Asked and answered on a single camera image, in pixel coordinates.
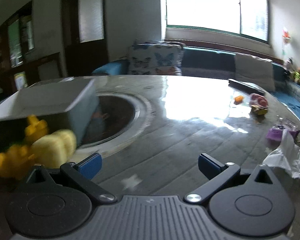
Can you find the yellow plush chick toy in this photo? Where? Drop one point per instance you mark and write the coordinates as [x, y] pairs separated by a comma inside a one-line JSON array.
[[53, 150]]

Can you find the white beige cushion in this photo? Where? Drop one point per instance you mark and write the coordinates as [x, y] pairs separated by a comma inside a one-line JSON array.
[[255, 70]]

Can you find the small orange toy piece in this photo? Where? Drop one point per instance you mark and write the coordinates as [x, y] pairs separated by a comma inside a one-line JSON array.
[[238, 99]]

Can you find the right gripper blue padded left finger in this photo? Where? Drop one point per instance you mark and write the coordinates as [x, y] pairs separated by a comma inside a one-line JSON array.
[[88, 167]]

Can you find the dark wooden door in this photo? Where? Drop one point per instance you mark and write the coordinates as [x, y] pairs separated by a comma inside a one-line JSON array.
[[84, 36]]

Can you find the black cardboard box white inside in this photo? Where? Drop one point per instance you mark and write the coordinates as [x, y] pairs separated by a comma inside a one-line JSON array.
[[63, 105]]

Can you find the round black induction cooker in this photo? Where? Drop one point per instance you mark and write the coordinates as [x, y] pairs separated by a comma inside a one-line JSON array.
[[117, 122]]

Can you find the dark wooden shelf cabinet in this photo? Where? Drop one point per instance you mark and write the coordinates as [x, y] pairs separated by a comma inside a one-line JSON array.
[[30, 48]]

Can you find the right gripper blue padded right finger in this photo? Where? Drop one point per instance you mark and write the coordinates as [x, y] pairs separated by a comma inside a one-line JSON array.
[[211, 168]]

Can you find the window with green frame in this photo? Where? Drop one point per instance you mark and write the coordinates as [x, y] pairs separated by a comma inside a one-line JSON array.
[[247, 18]]

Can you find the black remote control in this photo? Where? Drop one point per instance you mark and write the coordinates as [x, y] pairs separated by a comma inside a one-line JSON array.
[[245, 87]]

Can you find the pink toy car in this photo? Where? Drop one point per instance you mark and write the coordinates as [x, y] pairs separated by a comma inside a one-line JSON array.
[[258, 104]]

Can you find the crumpled white tissue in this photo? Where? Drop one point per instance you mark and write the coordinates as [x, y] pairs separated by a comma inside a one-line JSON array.
[[286, 156]]

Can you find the orange rubber duck toy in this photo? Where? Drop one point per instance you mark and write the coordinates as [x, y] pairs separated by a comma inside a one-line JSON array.
[[18, 159]]

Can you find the butterfly print cushion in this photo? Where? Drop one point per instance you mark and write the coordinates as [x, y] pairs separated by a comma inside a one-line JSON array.
[[155, 59]]

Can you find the blue sofa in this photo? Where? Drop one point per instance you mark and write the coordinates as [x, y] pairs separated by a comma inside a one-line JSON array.
[[216, 64]]

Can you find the stuffed toys pile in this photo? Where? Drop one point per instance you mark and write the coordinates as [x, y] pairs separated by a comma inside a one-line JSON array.
[[292, 70]]

